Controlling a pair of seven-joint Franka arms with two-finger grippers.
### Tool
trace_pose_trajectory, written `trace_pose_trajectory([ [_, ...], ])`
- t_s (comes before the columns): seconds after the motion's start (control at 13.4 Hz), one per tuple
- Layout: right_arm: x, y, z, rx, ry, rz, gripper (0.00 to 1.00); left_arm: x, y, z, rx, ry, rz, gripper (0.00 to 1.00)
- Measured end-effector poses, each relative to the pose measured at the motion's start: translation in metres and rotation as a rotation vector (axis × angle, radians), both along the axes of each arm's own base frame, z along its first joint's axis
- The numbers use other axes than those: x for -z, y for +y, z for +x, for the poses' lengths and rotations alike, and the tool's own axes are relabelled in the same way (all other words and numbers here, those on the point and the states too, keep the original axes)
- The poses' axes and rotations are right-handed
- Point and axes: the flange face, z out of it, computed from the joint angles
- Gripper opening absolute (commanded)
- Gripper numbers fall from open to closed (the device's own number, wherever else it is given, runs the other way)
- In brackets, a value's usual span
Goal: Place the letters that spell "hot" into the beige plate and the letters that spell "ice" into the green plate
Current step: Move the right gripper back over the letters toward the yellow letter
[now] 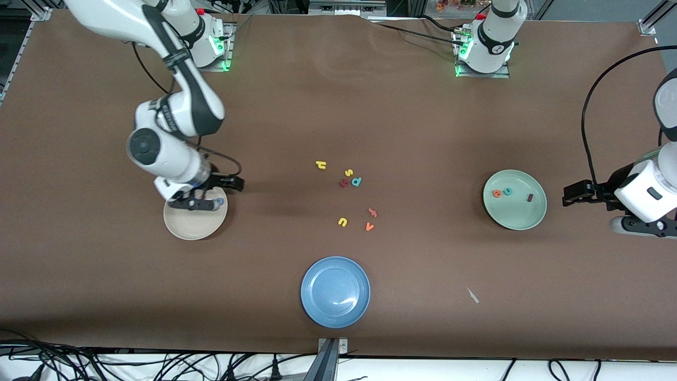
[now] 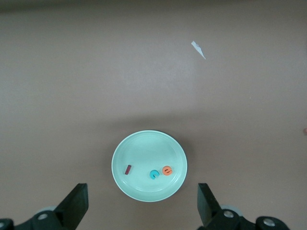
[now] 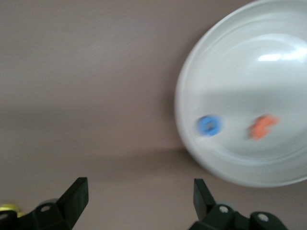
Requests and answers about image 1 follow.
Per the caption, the beige brown round plate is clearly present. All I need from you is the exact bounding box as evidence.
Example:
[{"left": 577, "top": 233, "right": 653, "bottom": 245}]
[{"left": 163, "top": 183, "right": 228, "bottom": 241}]

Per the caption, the pale green round plate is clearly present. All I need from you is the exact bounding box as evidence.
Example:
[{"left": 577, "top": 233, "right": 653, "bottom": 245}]
[{"left": 482, "top": 169, "right": 548, "bottom": 231}]

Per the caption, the brown table cover sheet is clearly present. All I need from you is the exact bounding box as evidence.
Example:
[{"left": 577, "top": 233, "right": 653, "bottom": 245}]
[{"left": 0, "top": 10, "right": 677, "bottom": 360}]

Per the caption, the blue round plate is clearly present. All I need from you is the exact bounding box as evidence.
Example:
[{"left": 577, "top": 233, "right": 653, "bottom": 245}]
[{"left": 300, "top": 256, "right": 371, "bottom": 329}]

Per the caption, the grey metal box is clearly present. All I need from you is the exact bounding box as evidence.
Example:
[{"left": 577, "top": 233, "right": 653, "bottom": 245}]
[{"left": 309, "top": 0, "right": 387, "bottom": 16}]

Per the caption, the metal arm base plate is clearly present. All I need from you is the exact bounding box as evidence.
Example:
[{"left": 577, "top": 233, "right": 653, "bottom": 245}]
[
  {"left": 190, "top": 22, "right": 234, "bottom": 72},
  {"left": 456, "top": 32, "right": 511, "bottom": 79}
]

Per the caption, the aluminium frame profile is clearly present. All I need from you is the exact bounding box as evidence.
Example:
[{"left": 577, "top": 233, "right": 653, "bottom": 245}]
[
  {"left": 637, "top": 0, "right": 677, "bottom": 37},
  {"left": 0, "top": 6, "right": 53, "bottom": 104}
]

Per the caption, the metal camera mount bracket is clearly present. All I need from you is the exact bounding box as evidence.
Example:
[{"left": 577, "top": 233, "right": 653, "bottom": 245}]
[{"left": 304, "top": 337, "right": 350, "bottom": 381}]

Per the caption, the thin black table cable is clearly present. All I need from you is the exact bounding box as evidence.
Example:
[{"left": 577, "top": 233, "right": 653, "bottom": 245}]
[{"left": 370, "top": 21, "right": 462, "bottom": 47}]

